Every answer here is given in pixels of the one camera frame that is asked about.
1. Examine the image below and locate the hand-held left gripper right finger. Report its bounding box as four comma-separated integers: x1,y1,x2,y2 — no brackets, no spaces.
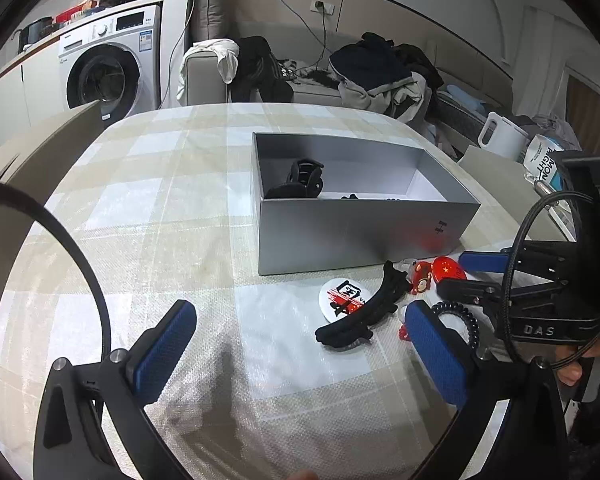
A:
404,300,578,480

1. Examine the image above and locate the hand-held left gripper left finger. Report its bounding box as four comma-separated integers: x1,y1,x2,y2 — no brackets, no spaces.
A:
32,300,197,480

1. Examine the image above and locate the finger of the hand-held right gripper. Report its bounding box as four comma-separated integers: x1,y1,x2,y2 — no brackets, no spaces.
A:
436,277,571,322
457,246,566,281

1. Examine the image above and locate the red round badge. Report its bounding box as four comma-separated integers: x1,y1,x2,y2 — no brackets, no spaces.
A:
431,256,468,284

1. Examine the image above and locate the grey cardboard box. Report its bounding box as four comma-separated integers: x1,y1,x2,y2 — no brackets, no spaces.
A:
251,132,482,277

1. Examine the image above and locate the person's right hand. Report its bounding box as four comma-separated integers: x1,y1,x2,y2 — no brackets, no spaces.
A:
554,332,600,387

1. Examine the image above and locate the red monkey charm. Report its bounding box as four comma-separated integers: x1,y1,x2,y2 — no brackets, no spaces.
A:
409,260,434,295

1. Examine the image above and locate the long black hair clip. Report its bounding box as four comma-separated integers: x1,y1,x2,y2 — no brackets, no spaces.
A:
314,260,412,351

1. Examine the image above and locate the white printed mug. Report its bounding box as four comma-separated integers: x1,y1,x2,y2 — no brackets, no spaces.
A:
523,135,567,184

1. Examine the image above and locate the white round badge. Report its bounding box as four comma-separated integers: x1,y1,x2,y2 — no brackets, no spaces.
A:
318,277,369,322

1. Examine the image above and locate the white electric kettle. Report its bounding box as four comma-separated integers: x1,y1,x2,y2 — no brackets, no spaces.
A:
477,111,530,164

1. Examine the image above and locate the checked tablecloth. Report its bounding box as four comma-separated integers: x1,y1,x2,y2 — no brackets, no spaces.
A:
0,103,581,480

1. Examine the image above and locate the brown curtain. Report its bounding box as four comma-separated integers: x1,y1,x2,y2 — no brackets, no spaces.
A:
564,74,600,153

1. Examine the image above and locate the black claw hair clip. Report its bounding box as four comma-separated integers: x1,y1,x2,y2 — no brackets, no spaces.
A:
264,158,327,200

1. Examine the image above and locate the pile of dark clothes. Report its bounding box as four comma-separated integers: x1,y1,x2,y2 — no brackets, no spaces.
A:
328,32,447,127

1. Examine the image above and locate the grey sofa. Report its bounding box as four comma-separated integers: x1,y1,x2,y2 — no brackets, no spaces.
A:
177,20,513,131

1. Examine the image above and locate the white washing machine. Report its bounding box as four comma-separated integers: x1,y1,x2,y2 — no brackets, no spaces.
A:
57,2,164,129

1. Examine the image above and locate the black garment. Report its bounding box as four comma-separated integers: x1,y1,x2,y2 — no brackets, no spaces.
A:
229,36,294,104

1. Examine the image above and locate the white garment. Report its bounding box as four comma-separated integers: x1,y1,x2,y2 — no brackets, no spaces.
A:
176,38,241,104

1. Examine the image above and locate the white cabinet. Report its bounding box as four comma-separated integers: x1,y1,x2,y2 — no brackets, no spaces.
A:
0,42,67,163

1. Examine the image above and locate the grey pillow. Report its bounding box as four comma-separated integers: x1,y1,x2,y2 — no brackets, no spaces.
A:
190,0,234,44

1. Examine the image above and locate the black cooking pot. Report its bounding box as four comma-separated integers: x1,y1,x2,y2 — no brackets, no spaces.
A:
14,16,56,45

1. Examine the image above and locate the black spiral hair tie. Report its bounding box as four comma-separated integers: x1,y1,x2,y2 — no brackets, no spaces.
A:
430,301,480,349

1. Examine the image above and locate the braided black cable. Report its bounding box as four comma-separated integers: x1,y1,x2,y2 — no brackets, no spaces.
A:
501,192,600,372

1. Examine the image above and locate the thick black cable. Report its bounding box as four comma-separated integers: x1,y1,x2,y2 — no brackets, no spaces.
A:
0,179,193,480

